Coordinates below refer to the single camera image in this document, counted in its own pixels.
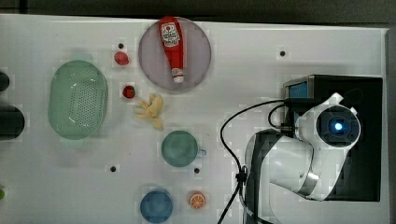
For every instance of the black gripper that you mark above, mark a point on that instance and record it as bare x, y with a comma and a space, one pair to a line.
296, 107

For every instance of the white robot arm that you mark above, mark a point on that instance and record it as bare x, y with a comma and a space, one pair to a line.
307, 164

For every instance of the black toaster oven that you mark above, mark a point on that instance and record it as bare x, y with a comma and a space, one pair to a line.
360, 177

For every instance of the orange slice toy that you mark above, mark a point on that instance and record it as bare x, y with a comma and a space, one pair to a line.
197, 200

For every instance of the yellow banana peel toy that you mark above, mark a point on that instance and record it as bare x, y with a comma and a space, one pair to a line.
151, 110

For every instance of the red ketchup bottle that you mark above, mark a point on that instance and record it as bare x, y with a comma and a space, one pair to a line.
172, 40

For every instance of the grey round plate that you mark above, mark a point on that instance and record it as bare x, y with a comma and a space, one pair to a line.
197, 57

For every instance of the red strawberry toy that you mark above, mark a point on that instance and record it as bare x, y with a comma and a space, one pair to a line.
128, 92

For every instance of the blue bowl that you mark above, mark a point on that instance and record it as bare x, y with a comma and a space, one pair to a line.
156, 207

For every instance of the red plum toy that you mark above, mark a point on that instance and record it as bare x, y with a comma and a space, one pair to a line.
121, 58

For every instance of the green perforated colander basket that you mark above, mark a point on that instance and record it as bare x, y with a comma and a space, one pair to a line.
77, 100

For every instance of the black cylindrical cup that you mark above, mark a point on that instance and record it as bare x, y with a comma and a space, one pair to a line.
12, 122

